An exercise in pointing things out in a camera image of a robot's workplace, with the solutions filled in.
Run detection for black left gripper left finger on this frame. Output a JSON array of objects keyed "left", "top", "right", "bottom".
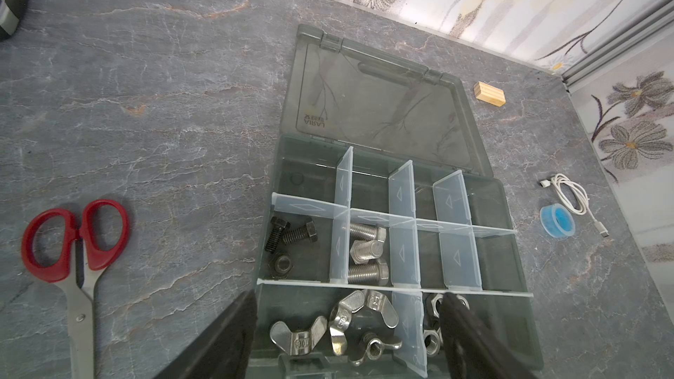
[{"left": 156, "top": 291, "right": 257, "bottom": 378}]

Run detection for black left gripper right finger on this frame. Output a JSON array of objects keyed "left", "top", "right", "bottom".
[{"left": 439, "top": 293, "right": 535, "bottom": 378}]

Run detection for steel hex nut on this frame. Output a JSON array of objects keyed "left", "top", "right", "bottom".
[
  {"left": 425, "top": 293, "right": 443, "bottom": 319},
  {"left": 423, "top": 329, "right": 443, "bottom": 357}
]

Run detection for steel wing nut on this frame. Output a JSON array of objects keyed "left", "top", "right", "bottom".
[
  {"left": 328, "top": 290, "right": 365, "bottom": 356},
  {"left": 349, "top": 332, "right": 403, "bottom": 366},
  {"left": 270, "top": 316, "right": 328, "bottom": 356},
  {"left": 365, "top": 290, "right": 399, "bottom": 329}
]

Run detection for black hex nut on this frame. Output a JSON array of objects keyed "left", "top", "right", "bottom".
[{"left": 270, "top": 254, "right": 293, "bottom": 280}]

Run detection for black hex bolt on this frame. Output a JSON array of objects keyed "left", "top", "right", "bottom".
[
  {"left": 264, "top": 216, "right": 290, "bottom": 254},
  {"left": 282, "top": 221, "right": 318, "bottom": 245}
]

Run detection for blue tape roll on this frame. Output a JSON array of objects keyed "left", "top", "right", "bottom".
[{"left": 539, "top": 204, "right": 576, "bottom": 240}]

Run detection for grey plastic organizer box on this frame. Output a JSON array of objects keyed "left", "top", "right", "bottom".
[{"left": 247, "top": 25, "right": 543, "bottom": 378}]

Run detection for small wooden block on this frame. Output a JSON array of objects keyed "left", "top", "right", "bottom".
[{"left": 473, "top": 82, "right": 506, "bottom": 107}]

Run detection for white usb cable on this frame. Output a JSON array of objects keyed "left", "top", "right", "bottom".
[{"left": 539, "top": 172, "right": 610, "bottom": 238}]

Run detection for red handled scissors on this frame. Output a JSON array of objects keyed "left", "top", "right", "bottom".
[{"left": 21, "top": 199, "right": 130, "bottom": 378}]

